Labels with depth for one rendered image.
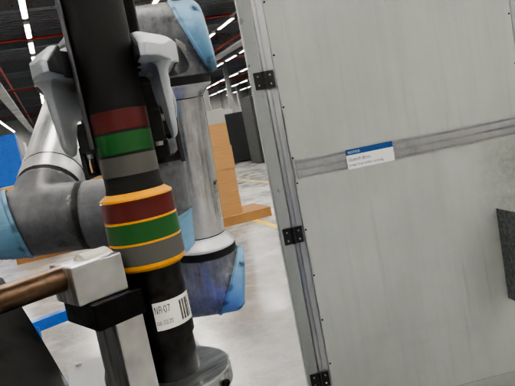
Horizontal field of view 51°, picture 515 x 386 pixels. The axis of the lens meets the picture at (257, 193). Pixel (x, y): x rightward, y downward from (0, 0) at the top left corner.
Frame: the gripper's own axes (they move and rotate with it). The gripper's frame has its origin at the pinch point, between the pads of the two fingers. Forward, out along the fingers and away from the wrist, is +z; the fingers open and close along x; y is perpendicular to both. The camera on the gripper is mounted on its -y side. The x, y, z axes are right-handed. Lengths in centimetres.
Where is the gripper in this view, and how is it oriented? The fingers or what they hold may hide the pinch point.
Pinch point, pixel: (94, 47)
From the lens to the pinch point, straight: 30.9
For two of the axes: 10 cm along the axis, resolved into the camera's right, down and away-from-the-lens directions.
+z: 1.4, 1.0, -9.9
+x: -9.7, 2.0, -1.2
